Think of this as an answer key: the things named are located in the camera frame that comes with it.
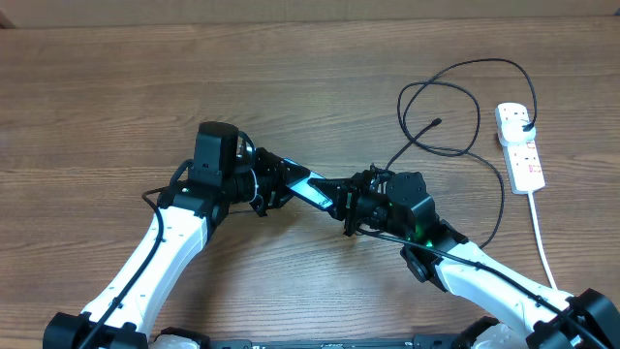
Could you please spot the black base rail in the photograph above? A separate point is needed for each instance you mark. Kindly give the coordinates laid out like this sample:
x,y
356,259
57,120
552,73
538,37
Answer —
x,y
418,341

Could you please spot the white power strip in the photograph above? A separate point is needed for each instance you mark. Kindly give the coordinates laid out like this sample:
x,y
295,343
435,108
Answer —
x,y
522,160

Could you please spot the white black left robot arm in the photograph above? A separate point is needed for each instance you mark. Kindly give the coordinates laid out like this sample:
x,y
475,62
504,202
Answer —
x,y
226,169

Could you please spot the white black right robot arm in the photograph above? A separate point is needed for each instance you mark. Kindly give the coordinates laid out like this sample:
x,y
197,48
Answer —
x,y
397,207

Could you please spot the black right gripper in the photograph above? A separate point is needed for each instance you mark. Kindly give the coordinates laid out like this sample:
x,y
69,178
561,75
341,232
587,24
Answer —
x,y
342,193

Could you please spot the white charger plug adapter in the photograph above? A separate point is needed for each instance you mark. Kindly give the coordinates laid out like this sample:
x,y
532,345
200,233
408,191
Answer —
x,y
515,131

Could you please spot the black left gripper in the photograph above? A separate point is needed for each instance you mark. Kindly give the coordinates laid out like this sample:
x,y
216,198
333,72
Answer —
x,y
277,175

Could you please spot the blue Galaxy smartphone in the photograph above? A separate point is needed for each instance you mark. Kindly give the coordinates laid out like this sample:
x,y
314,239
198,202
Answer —
x,y
298,182

